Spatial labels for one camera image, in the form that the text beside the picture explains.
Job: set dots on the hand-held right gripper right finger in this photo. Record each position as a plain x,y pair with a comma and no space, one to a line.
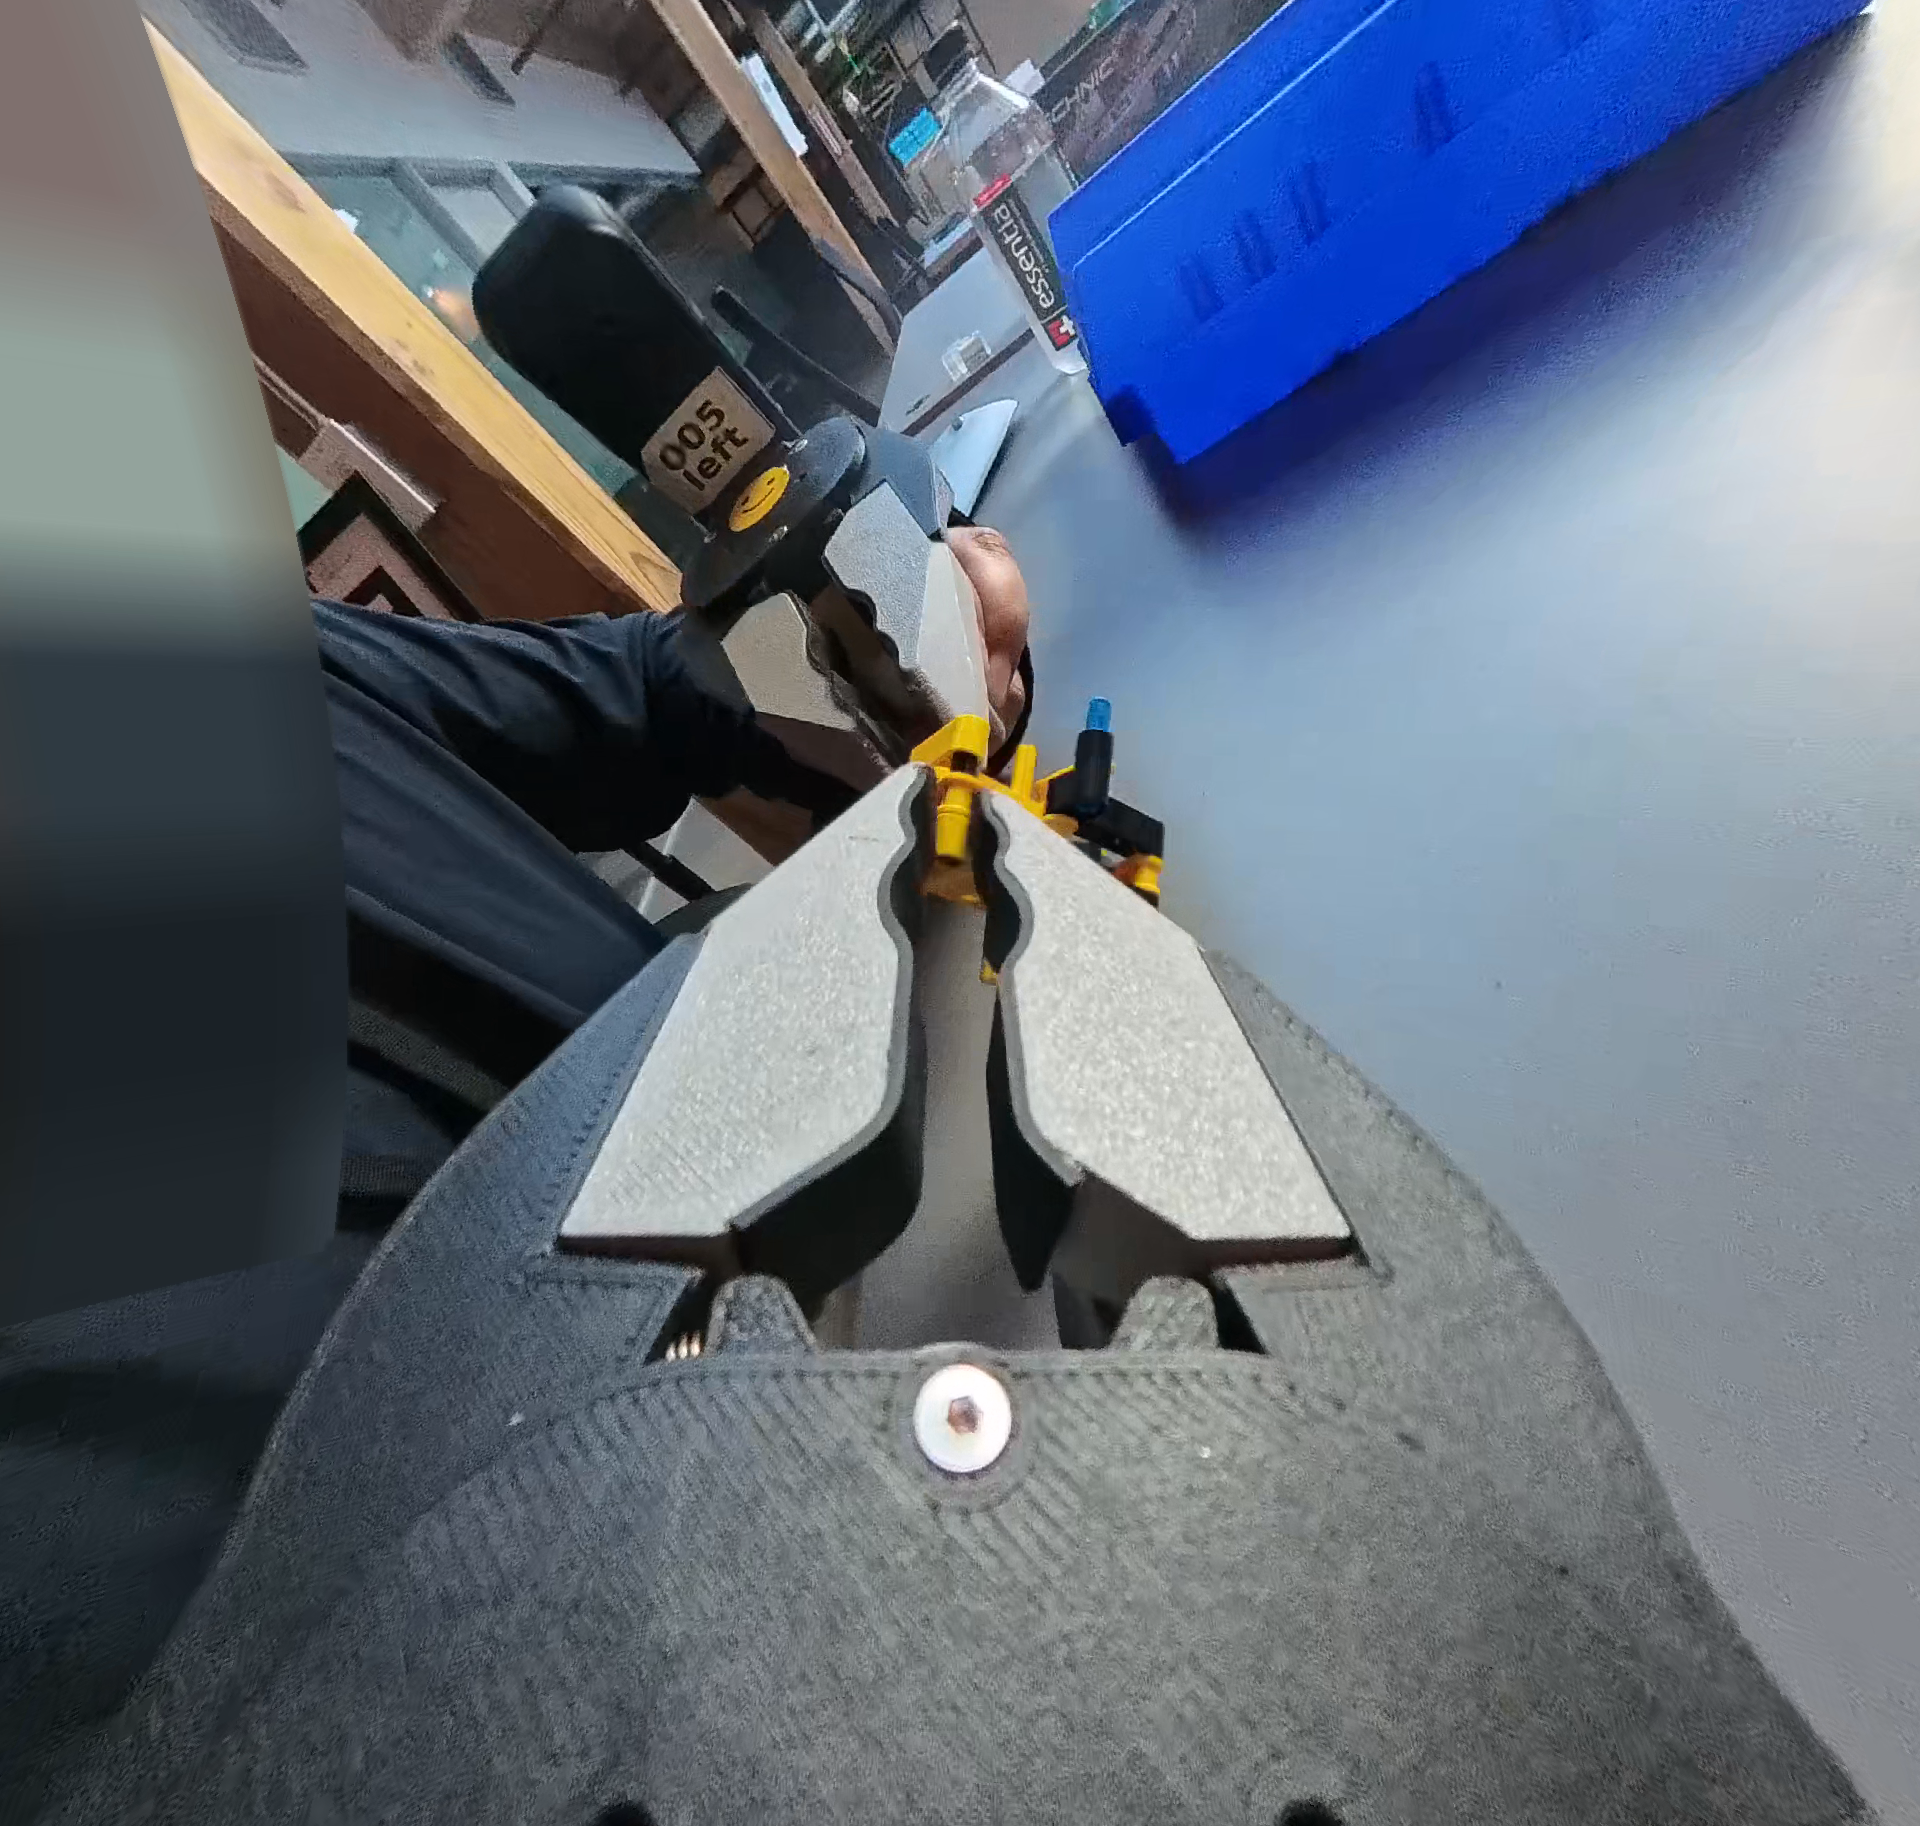
1164,1090

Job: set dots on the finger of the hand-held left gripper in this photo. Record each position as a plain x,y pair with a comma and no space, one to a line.
787,671
915,627

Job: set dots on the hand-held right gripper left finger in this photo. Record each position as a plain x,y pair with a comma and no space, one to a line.
737,1090

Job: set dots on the yellow black lego assembly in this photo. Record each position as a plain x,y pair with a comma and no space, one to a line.
961,821

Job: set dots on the person's left forearm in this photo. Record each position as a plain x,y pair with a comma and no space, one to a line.
570,717

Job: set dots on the person's left hand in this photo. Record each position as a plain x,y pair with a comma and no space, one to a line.
1002,610

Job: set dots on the wooden beam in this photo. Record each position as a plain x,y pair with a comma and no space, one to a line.
406,325

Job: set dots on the clear water bottle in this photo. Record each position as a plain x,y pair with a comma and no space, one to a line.
1014,191

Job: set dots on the dark printed toy box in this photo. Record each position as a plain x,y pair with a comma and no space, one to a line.
1186,27

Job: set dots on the blue plastic bin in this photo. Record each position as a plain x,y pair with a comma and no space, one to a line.
1427,161

